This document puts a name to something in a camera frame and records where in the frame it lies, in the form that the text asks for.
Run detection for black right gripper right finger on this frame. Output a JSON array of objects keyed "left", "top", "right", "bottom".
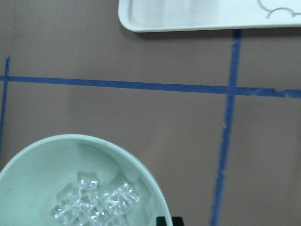
[{"left": 172, "top": 216, "right": 184, "bottom": 226}]

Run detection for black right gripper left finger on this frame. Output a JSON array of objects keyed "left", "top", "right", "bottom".
[{"left": 156, "top": 216, "right": 167, "bottom": 226}]

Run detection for green bowl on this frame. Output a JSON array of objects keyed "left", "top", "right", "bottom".
[{"left": 0, "top": 134, "right": 173, "bottom": 226}]

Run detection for ice cubes in green bowl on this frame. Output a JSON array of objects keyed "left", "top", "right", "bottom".
[{"left": 50, "top": 172, "right": 140, "bottom": 226}]

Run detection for white bear tray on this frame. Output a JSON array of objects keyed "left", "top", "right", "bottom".
[{"left": 118, "top": 0, "right": 301, "bottom": 32}]

